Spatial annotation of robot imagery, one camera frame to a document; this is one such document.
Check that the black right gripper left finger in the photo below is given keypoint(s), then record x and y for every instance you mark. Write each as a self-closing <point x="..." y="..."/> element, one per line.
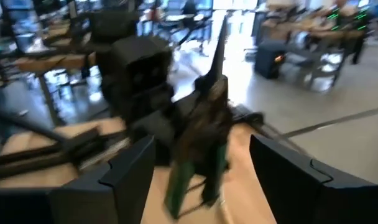
<point x="120" y="193"/>

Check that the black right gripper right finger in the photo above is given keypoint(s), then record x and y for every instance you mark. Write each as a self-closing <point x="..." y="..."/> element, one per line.
<point x="288" y="186"/>

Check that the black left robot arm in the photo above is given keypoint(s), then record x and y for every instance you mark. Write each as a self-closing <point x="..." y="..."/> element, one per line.
<point x="114" y="25"/>

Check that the black computer tower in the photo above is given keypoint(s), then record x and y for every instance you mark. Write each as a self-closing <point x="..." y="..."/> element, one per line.
<point x="270" y="59"/>

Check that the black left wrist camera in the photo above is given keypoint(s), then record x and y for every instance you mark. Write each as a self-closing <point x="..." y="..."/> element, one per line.
<point x="145" y="74"/>

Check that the black metal table frame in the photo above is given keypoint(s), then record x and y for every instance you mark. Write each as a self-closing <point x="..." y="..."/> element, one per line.
<point x="36" y="155"/>

